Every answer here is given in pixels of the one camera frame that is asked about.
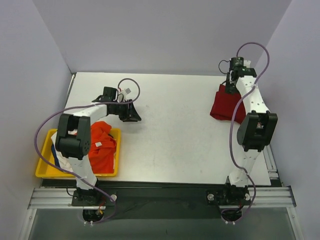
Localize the dark red t shirt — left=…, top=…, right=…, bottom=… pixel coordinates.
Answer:
left=210, top=84, right=241, bottom=121

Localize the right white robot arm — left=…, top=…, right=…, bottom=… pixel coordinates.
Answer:
left=226, top=56, right=278, bottom=201

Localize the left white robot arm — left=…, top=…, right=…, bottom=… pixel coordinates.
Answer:
left=55, top=87, right=142, bottom=198

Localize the orange t shirt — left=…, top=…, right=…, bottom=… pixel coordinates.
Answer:
left=88, top=121, right=117, bottom=174

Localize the white t shirt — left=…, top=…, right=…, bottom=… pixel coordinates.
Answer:
left=50, top=132, right=73, bottom=172

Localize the navy blue t shirt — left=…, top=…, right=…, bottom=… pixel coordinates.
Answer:
left=51, top=144, right=61, bottom=168

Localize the yellow plastic tray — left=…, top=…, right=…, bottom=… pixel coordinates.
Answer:
left=35, top=128, right=122, bottom=180

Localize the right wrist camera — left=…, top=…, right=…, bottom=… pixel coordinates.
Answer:
left=243, top=59, right=251, bottom=68

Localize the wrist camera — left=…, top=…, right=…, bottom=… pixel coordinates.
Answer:
left=243, top=59, right=251, bottom=68
left=119, top=88, right=131, bottom=98

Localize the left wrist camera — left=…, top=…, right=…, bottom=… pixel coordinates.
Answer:
left=119, top=88, right=131, bottom=98

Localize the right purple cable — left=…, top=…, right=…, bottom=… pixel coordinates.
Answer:
left=221, top=41, right=271, bottom=223

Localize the purple cable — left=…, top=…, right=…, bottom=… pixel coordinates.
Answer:
left=33, top=78, right=141, bottom=225
left=221, top=41, right=271, bottom=223

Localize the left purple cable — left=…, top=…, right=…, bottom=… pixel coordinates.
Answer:
left=33, top=78, right=141, bottom=225

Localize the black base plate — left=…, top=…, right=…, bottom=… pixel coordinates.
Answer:
left=68, top=182, right=252, bottom=222

